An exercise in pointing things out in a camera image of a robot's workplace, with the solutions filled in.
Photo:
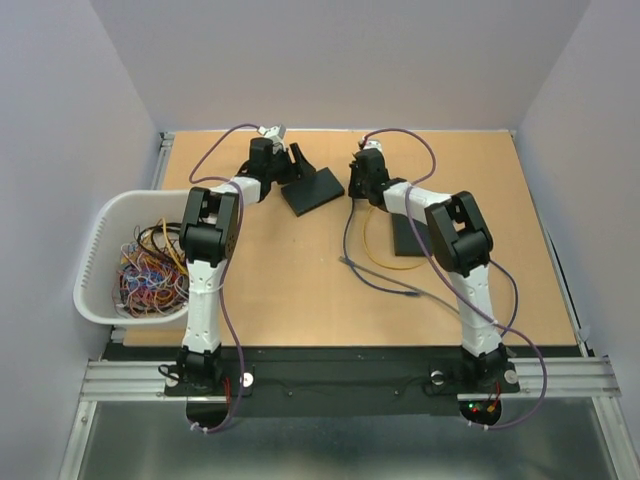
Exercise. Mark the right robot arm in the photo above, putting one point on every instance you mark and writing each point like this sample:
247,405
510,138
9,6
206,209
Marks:
459,251

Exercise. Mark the white plastic bin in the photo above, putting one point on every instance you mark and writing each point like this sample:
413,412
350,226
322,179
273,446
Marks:
133,272

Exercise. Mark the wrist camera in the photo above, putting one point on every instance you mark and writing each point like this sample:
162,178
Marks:
274,133
369,144

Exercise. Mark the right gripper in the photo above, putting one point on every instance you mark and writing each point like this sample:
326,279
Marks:
354,190

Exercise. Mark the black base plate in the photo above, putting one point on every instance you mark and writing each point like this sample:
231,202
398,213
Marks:
314,382

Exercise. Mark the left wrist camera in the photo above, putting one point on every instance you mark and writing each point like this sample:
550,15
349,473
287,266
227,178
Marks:
274,133

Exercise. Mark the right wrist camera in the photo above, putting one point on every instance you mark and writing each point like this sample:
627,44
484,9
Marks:
369,144

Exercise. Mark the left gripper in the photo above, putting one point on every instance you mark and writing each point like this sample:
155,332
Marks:
304,169

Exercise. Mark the aluminium frame rail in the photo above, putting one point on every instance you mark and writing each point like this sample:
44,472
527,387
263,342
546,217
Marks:
285,287

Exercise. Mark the black network switch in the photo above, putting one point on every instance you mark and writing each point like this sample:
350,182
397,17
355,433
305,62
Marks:
309,193
404,240

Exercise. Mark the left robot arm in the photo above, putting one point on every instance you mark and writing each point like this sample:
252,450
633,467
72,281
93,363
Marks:
208,236

